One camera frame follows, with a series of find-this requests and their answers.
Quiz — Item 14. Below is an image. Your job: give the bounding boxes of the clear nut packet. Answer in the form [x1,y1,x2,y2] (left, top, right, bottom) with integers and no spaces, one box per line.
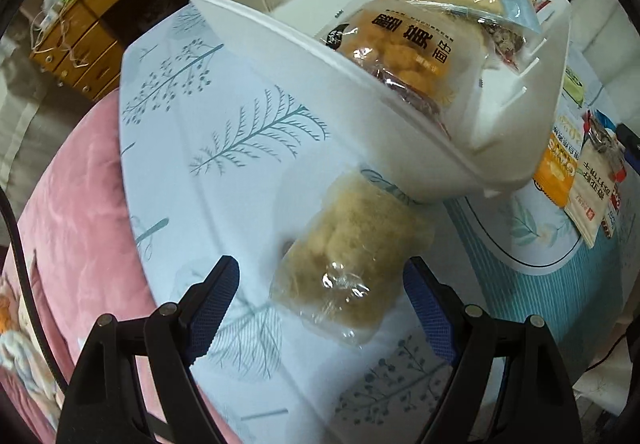
[480,21,531,70]

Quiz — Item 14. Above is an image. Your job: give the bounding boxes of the white plastic bin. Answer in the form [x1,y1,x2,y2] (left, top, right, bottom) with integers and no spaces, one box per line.
[178,0,572,205]

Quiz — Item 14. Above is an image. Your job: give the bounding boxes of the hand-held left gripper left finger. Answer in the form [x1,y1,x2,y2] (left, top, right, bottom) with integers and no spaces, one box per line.
[56,255,241,444]

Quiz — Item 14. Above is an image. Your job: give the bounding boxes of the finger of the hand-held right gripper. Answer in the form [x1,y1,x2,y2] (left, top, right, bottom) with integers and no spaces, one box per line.
[616,123,640,152]

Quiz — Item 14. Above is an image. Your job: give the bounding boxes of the orange bread packet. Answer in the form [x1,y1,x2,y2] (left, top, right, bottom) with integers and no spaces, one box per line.
[320,0,486,117]

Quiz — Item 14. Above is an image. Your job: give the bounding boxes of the orange snack packet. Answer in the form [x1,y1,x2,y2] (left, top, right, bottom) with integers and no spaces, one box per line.
[532,116,583,209]

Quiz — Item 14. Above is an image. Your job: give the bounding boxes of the pink blanket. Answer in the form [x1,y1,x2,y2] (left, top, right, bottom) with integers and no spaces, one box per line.
[0,89,241,444]

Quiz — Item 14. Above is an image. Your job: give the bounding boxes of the red and white snack packet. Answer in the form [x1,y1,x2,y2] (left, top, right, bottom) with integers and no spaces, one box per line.
[600,174,626,239]

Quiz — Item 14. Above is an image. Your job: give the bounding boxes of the wooden desk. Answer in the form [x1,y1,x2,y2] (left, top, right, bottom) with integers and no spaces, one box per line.
[29,0,241,102]

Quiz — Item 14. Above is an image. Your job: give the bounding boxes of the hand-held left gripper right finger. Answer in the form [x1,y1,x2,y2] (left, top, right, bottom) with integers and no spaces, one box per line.
[402,256,583,444]

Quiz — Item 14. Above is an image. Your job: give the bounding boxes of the black cable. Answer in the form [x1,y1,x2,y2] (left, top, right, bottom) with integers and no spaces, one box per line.
[0,191,68,392]

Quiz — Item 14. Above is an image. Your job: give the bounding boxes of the lace cloth covered furniture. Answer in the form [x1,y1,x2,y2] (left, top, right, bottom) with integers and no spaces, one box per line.
[0,34,96,185]

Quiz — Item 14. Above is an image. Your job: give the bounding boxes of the green snack packet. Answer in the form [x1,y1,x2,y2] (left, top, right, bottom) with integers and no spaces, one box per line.
[562,66,587,107]

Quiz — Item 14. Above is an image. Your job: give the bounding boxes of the tree print tablecloth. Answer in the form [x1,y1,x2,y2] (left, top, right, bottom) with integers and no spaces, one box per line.
[117,0,640,444]

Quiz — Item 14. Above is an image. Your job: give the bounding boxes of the beige snack packet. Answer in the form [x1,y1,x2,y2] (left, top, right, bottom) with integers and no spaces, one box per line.
[565,144,623,250]

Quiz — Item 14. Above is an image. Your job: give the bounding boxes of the small clear pastry packet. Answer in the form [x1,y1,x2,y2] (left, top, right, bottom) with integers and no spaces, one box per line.
[269,169,436,350]

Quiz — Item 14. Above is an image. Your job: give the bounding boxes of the cartoon print pillow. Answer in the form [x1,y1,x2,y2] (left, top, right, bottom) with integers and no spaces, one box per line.
[0,269,56,405]

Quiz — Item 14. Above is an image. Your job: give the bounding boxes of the white cable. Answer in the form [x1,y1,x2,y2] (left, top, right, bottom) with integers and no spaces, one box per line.
[30,16,83,72]

